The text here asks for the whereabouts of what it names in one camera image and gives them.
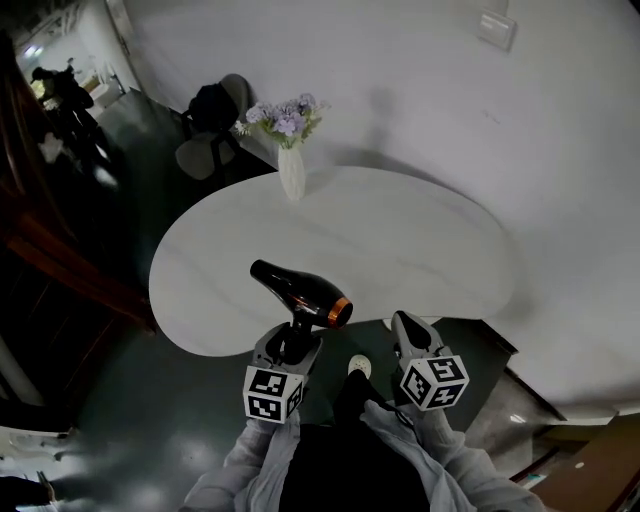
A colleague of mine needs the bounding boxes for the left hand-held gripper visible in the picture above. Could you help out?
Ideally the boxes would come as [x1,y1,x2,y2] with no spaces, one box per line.
[243,324,324,426]

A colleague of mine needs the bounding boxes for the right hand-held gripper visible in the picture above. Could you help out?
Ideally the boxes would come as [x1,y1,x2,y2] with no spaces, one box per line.
[389,309,471,413]

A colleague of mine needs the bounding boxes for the black hair dryer orange ring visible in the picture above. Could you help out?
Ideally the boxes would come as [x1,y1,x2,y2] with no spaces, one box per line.
[249,258,354,359]

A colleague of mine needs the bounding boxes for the white kidney-shaped table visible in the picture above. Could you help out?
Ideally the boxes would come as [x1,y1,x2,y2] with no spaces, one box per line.
[148,164,525,359]

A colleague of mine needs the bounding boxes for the person's right forearm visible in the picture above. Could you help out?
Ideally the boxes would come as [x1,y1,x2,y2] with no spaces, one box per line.
[362,399,546,512]

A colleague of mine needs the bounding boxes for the person's left forearm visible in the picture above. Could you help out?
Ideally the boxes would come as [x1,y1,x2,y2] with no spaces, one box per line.
[179,417,301,512]

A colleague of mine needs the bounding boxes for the person's black trousers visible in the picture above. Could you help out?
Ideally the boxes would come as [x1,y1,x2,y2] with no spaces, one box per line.
[279,369,426,512]

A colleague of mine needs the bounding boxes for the white ribbed vase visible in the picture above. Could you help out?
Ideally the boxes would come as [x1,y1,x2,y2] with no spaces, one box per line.
[277,143,307,203]

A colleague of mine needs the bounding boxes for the grey chair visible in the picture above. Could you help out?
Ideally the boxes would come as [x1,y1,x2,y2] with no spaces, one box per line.
[174,73,257,182]

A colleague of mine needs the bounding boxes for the purple flower bunch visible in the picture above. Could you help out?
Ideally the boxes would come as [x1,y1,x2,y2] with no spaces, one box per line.
[233,92,333,151]

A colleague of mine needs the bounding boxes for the dark wooden cabinet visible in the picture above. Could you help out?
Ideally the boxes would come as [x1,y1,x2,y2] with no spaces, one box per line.
[0,29,159,432]

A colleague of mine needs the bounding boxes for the black backpack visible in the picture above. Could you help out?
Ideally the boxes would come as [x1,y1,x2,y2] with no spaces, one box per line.
[186,83,241,137]

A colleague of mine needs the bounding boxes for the white door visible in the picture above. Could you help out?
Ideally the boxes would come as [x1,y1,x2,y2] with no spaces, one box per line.
[103,0,147,95]

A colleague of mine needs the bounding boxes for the white wall switch plate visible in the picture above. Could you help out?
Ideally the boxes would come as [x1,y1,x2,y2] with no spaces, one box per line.
[476,10,518,52]

